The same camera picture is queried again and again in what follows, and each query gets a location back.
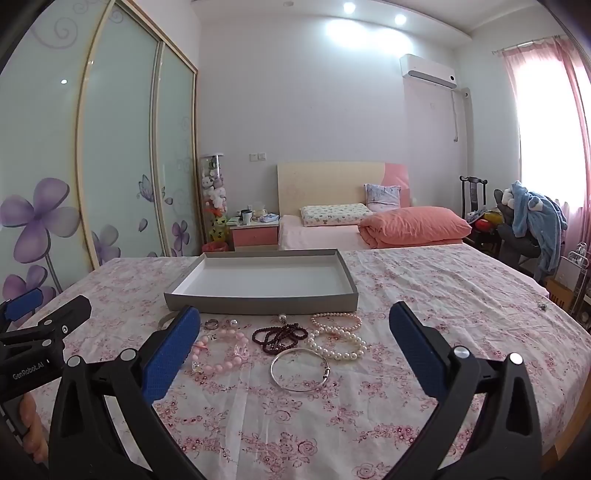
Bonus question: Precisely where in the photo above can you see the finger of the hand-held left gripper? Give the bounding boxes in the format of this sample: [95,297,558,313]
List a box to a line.
[21,295,92,341]
[0,287,44,326]

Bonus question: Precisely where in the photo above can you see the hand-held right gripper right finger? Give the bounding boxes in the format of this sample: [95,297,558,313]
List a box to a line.
[389,302,543,480]

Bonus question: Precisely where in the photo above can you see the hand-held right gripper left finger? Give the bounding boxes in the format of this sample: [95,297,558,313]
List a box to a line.
[48,305,206,480]

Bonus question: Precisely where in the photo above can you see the pink bead bracelet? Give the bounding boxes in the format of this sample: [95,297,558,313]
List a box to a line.
[191,329,250,377]

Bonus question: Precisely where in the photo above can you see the white pearl bracelet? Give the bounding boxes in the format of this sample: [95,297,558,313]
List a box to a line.
[308,330,368,363]

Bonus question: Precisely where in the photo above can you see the pink pearl bracelet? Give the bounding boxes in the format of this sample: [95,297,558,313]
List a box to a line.
[310,312,363,334]

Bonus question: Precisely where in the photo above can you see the silver bangle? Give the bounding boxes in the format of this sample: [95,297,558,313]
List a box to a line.
[270,347,332,392]

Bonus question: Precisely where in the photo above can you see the grey cardboard tray box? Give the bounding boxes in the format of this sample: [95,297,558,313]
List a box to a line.
[164,249,360,315]

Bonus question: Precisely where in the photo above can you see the person's left hand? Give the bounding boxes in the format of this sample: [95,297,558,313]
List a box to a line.
[20,394,49,462]

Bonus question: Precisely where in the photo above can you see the pink floral bedsheet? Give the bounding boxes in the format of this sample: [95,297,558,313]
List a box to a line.
[18,242,591,480]

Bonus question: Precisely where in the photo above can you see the folded pink quilt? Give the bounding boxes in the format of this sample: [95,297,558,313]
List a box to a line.
[359,206,472,250]

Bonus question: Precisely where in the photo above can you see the pink and white nightstand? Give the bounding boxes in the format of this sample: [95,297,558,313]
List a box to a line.
[229,217,281,252]

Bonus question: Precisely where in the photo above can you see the colourful toys pile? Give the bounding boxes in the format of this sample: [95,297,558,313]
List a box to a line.
[466,210,504,241]

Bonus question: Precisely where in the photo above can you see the pink bed mattress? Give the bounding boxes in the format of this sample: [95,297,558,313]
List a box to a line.
[278,213,467,252]

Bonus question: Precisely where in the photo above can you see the white patterned pillow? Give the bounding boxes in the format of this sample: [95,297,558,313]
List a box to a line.
[300,203,375,227]

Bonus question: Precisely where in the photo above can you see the lavender printed pillow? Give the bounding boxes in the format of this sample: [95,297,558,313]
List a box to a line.
[364,184,402,208]

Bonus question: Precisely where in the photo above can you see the clear tube of plush toys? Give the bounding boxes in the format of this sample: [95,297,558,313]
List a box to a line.
[199,154,228,243]

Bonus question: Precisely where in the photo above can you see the dark wooden chair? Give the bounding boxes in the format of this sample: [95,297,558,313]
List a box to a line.
[459,175,488,222]

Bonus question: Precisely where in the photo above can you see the floral glass sliding wardrobe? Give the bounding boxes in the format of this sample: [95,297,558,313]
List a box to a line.
[0,0,204,305]

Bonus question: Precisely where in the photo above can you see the blue fleece garment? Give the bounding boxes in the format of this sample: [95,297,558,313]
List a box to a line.
[501,181,568,273]

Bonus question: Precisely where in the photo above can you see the beige and pink headboard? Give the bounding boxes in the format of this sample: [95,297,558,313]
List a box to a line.
[277,161,411,217]

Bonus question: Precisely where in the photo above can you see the white air conditioner pipe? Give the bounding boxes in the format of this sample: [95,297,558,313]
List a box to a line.
[450,88,474,144]

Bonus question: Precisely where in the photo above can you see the pink curtain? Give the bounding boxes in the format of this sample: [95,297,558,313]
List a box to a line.
[492,37,591,324]

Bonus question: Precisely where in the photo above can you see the white air conditioner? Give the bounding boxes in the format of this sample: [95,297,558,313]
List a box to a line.
[399,54,458,89]

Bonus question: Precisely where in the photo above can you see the dark red bead bracelet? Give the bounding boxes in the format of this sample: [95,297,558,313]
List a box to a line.
[252,323,309,355]

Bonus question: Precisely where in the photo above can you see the white wire rack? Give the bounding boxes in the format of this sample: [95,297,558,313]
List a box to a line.
[566,244,591,319]

